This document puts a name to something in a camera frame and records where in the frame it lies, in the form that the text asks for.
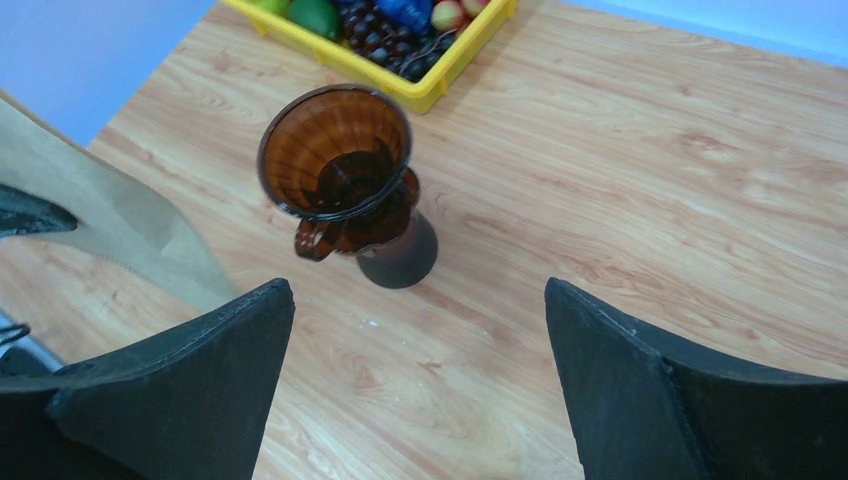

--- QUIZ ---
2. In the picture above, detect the blue chips bag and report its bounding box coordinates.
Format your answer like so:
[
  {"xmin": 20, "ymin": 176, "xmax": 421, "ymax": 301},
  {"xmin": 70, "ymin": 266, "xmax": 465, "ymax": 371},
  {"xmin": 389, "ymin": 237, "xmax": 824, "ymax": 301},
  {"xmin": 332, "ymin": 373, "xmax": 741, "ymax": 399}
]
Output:
[{"xmin": 375, "ymin": 0, "xmax": 433, "ymax": 35}]

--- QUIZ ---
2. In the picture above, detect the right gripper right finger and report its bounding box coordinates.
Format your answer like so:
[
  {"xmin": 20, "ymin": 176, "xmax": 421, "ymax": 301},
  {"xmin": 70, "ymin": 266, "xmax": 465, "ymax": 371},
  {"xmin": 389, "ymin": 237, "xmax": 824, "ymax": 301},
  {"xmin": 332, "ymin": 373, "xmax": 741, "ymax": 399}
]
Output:
[{"xmin": 544, "ymin": 278, "xmax": 847, "ymax": 479}]

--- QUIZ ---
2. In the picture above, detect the brown amber dripper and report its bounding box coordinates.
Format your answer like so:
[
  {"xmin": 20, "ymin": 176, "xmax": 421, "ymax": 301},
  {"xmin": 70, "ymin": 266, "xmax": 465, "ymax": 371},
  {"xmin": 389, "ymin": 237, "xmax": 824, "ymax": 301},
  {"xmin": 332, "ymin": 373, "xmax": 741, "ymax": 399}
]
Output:
[{"xmin": 257, "ymin": 83, "xmax": 420, "ymax": 261}]

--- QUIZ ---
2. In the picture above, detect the green avocado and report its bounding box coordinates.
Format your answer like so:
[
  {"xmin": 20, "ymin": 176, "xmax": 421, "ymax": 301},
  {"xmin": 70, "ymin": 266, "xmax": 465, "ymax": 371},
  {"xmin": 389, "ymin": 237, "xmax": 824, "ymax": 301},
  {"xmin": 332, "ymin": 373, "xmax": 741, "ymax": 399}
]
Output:
[{"xmin": 287, "ymin": 0, "xmax": 342, "ymax": 42}]

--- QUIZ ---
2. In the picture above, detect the dark grape bunch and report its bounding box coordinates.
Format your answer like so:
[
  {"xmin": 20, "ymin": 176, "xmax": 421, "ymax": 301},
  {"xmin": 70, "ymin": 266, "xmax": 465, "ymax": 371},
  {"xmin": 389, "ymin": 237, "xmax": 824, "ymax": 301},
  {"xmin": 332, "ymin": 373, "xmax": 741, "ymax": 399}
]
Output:
[{"xmin": 333, "ymin": 1, "xmax": 459, "ymax": 83}]

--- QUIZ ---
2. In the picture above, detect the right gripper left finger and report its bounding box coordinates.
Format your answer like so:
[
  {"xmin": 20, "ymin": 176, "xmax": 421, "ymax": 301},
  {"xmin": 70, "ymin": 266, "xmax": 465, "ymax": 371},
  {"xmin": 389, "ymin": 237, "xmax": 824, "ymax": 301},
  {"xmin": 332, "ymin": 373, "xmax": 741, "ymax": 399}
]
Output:
[{"xmin": 1, "ymin": 278, "xmax": 295, "ymax": 479}]

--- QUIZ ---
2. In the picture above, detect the paper filter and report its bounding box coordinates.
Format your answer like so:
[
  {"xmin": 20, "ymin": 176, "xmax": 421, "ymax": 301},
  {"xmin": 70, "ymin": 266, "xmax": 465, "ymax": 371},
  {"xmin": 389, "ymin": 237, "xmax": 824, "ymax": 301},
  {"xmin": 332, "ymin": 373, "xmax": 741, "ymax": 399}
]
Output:
[{"xmin": 1, "ymin": 93, "xmax": 238, "ymax": 311}]

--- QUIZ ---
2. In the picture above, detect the red apples pile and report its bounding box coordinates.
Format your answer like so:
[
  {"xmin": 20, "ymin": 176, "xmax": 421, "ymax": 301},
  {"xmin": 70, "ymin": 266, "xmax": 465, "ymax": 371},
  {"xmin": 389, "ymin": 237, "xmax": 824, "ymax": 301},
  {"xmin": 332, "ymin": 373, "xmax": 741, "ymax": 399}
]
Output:
[{"xmin": 430, "ymin": 0, "xmax": 489, "ymax": 32}]

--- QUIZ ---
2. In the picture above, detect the green lime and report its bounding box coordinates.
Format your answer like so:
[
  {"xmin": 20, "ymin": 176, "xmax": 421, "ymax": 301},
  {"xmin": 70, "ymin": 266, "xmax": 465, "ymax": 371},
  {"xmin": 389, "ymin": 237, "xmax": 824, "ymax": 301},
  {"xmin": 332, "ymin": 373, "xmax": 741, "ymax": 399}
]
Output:
[{"xmin": 251, "ymin": 0, "xmax": 291, "ymax": 18}]

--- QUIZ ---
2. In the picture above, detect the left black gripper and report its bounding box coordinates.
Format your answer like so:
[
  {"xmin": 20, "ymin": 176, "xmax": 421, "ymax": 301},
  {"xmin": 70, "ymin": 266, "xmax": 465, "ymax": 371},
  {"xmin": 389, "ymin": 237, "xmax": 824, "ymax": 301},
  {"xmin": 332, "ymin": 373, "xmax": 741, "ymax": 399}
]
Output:
[{"xmin": 1, "ymin": 185, "xmax": 78, "ymax": 377}]

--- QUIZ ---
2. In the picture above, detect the yellow plastic bin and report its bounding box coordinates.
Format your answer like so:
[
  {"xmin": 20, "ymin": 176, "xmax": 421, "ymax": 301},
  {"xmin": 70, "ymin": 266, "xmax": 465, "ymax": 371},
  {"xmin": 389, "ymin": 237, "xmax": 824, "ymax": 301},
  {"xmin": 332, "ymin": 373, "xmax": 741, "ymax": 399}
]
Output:
[{"xmin": 228, "ymin": 0, "xmax": 516, "ymax": 114}]

